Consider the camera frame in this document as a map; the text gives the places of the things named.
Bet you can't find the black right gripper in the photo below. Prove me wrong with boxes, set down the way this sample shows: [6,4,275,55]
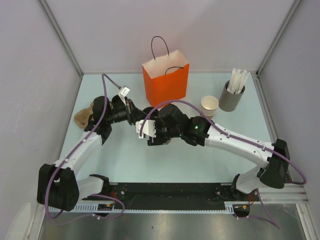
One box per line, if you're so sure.
[147,116,182,146]

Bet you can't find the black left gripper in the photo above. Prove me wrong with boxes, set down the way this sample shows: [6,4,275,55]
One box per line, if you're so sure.
[105,99,149,126]

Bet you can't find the orange paper bag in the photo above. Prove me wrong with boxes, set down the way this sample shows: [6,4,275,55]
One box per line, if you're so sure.
[142,50,190,107]

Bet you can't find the brown pulp cup carrier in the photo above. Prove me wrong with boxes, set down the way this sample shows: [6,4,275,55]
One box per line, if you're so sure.
[73,102,94,129]

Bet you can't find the single brown paper cup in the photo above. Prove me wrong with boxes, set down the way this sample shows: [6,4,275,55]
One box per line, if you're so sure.
[163,139,172,145]

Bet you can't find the single black cup lid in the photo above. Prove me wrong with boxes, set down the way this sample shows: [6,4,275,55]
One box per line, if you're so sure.
[143,106,159,118]

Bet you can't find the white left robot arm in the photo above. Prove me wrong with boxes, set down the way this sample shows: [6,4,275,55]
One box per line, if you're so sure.
[36,96,147,212]

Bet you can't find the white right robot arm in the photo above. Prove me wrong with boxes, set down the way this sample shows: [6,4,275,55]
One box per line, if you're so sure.
[138,104,289,201]

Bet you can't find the black lid stack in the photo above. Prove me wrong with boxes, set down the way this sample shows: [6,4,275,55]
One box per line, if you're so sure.
[111,95,125,108]

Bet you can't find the stacked brown paper cups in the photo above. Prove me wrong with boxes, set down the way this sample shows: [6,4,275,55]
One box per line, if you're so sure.
[200,95,219,119]

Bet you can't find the grey straw holder tube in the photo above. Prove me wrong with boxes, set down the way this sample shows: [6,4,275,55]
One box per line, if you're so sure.
[219,80,246,112]

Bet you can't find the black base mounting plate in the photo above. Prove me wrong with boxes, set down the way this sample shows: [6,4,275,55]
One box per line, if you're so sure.
[81,181,261,211]

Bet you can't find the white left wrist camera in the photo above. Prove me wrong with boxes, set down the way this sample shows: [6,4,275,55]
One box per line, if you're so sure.
[118,85,130,106]

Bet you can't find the white slotted cable duct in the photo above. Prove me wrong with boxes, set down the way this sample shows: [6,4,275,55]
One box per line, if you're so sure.
[63,201,234,215]

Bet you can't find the aluminium frame rail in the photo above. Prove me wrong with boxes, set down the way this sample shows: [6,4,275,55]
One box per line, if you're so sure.
[258,183,309,204]

